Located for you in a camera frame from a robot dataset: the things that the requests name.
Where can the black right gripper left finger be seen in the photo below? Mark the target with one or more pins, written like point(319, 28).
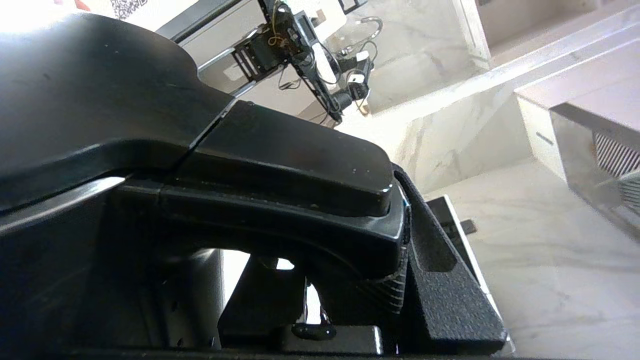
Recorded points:
point(260, 305)

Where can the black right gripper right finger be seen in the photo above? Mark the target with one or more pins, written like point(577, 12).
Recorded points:
point(445, 310)

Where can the black electric kettle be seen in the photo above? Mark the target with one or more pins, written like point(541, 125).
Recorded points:
point(100, 100)

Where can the black background robot arm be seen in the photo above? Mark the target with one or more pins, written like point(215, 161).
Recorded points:
point(320, 65)

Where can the silver vented range hood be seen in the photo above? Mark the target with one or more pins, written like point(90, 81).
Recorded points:
point(590, 155)

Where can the beige QR code sign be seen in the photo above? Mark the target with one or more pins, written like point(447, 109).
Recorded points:
point(127, 4)

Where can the dark wall socket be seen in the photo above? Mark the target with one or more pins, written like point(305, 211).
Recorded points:
point(468, 227)

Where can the white wall cabinet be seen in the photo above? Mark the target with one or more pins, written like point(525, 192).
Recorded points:
point(560, 85)

